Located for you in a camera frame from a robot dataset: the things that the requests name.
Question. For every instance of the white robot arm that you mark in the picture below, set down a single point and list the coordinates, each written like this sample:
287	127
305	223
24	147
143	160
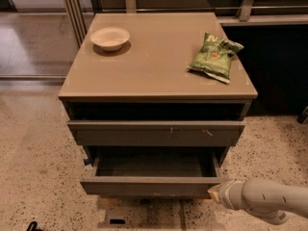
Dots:
263	199

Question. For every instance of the grey drawer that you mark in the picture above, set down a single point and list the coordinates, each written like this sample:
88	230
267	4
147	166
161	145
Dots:
158	175
156	133

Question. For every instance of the green chip bag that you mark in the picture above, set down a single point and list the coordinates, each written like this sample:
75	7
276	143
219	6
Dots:
215	57

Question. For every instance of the black object on floor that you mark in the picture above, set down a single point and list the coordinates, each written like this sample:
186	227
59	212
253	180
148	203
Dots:
33	226

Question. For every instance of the grey drawer cabinet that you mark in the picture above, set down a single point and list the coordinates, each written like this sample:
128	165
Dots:
148	80

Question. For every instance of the black wheel at right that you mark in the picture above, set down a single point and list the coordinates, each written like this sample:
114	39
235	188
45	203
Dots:
303	117

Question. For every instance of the white paper bowl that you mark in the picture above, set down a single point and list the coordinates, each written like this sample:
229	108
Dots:
110	39

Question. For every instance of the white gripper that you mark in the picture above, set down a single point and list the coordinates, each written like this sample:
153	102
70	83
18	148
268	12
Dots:
230	193

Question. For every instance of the grey top drawer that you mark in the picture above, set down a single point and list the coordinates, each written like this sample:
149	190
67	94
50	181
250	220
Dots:
156	133

